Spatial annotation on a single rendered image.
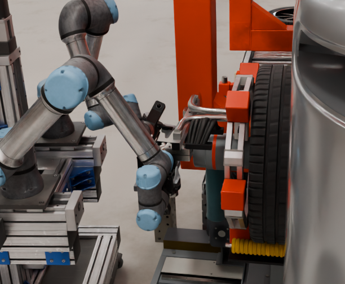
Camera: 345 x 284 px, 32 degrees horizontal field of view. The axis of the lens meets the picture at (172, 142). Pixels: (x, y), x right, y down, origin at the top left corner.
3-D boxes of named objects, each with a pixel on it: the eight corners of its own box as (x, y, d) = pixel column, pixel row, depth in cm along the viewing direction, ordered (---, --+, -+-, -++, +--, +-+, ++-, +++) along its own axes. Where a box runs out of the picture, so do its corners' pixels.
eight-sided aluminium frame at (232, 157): (242, 255, 216) (243, 113, 193) (224, 253, 217) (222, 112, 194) (255, 181, 264) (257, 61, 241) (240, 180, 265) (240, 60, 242)
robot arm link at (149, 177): (142, 158, 193) (144, 188, 198) (131, 174, 184) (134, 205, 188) (166, 159, 192) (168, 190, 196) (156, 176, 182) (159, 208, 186)
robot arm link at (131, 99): (113, 98, 226) (122, 126, 227) (138, 91, 232) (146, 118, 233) (104, 101, 233) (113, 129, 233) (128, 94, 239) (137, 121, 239)
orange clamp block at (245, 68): (257, 83, 234) (259, 62, 237) (237, 83, 235) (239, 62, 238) (259, 91, 240) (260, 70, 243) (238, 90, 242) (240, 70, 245)
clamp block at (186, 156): (190, 162, 213) (189, 148, 211) (164, 160, 215) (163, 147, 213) (192, 155, 218) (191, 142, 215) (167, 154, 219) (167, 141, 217)
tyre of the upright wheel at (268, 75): (327, 123, 179) (324, 37, 233) (246, 120, 184) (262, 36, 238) (314, 287, 213) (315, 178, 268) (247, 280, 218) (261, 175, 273)
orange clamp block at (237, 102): (249, 123, 204) (248, 108, 196) (226, 122, 205) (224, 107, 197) (251, 105, 207) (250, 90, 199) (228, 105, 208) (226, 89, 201)
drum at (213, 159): (248, 178, 225) (249, 143, 219) (192, 174, 230) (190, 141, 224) (252, 161, 238) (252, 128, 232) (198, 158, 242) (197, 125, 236)
